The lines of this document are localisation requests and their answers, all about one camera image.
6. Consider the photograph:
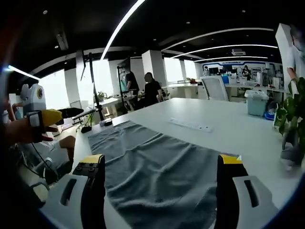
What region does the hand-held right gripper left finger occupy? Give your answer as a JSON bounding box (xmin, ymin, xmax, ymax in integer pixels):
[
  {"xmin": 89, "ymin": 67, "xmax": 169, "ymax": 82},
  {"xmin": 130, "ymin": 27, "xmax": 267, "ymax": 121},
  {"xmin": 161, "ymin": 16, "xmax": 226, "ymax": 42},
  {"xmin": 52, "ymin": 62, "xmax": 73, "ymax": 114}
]
[{"xmin": 39, "ymin": 154, "xmax": 106, "ymax": 229}]

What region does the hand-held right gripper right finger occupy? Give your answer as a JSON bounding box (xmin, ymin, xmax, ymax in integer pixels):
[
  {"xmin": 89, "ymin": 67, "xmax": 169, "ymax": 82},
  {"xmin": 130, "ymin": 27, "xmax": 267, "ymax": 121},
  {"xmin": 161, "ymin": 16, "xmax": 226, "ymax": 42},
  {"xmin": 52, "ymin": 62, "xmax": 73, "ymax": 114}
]
[{"xmin": 214, "ymin": 154, "xmax": 280, "ymax": 229}]

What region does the grey towel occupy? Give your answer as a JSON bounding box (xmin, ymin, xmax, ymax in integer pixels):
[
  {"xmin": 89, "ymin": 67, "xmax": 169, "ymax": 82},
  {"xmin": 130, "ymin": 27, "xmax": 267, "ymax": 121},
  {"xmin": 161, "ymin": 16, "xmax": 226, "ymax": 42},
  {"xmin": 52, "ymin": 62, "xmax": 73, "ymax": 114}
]
[{"xmin": 87, "ymin": 120, "xmax": 224, "ymax": 229}]

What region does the person's left hand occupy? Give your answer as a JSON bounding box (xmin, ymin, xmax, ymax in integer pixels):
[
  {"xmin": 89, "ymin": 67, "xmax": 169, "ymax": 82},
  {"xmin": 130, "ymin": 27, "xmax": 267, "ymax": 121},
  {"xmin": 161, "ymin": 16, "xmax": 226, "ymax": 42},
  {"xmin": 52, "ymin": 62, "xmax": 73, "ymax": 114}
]
[{"xmin": 4, "ymin": 116, "xmax": 59, "ymax": 144}]

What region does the black tripod stand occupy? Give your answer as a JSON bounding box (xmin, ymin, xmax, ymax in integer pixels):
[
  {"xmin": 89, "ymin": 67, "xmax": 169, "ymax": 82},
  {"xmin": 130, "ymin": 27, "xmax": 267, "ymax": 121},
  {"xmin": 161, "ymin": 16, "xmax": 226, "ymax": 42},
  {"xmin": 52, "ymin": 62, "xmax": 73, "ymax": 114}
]
[{"xmin": 80, "ymin": 50, "xmax": 106, "ymax": 122}]

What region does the person's leg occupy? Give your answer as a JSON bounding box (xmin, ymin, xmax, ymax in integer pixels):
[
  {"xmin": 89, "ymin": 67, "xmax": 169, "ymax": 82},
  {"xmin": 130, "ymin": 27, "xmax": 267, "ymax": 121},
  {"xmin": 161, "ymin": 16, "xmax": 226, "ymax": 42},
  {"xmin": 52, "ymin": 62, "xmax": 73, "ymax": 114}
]
[{"xmin": 23, "ymin": 135, "xmax": 76, "ymax": 172}]

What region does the grey plant pot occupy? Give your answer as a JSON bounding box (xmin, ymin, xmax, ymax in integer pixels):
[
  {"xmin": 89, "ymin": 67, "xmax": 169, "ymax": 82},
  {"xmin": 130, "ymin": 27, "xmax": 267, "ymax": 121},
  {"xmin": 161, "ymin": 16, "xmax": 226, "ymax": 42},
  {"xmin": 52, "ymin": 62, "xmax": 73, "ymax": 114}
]
[{"xmin": 280, "ymin": 142, "xmax": 304, "ymax": 167}]

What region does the green white carton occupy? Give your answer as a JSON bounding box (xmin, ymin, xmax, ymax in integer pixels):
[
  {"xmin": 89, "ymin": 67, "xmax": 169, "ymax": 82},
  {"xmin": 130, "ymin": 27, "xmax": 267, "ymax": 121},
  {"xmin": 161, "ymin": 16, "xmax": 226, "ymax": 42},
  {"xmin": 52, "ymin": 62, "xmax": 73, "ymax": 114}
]
[{"xmin": 272, "ymin": 111, "xmax": 282, "ymax": 131}]

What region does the white table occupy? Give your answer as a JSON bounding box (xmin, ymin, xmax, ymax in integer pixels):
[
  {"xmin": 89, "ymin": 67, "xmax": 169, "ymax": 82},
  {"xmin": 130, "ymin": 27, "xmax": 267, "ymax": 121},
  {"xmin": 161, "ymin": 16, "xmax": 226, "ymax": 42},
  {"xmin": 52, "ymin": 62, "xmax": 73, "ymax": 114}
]
[{"xmin": 71, "ymin": 97, "xmax": 298, "ymax": 229}]

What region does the white power strip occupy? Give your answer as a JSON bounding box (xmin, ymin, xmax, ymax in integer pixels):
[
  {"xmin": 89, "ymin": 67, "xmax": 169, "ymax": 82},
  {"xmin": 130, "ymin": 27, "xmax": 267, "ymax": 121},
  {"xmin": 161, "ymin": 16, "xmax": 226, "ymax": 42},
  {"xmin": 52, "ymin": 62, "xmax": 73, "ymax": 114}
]
[{"xmin": 168, "ymin": 117, "xmax": 214, "ymax": 133}]

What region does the light blue storage box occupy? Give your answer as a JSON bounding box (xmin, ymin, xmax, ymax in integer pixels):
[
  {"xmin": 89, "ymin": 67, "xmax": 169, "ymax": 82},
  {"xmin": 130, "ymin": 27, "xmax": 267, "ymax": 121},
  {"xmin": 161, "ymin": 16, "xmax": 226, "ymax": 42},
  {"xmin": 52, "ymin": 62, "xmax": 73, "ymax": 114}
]
[{"xmin": 244, "ymin": 90, "xmax": 269, "ymax": 117}]

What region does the green potted plant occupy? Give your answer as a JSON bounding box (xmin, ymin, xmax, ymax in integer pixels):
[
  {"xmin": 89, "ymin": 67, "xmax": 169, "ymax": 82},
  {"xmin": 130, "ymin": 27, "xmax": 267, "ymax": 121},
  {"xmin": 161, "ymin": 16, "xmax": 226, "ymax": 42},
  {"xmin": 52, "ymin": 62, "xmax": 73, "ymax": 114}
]
[{"xmin": 274, "ymin": 76, "xmax": 305, "ymax": 153}]

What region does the white office chair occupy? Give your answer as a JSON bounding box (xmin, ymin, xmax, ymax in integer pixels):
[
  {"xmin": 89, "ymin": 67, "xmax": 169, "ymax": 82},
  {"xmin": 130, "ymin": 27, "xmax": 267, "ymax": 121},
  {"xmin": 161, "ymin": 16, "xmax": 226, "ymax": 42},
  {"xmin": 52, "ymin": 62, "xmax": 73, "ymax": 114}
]
[{"xmin": 199, "ymin": 75, "xmax": 230, "ymax": 102}]

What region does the black cable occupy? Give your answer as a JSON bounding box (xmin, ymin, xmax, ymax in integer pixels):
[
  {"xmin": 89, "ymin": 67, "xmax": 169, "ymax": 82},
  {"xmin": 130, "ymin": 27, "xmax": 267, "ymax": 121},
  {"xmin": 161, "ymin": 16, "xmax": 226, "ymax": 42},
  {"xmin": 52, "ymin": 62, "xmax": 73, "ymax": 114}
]
[{"xmin": 30, "ymin": 142, "xmax": 59, "ymax": 183}]

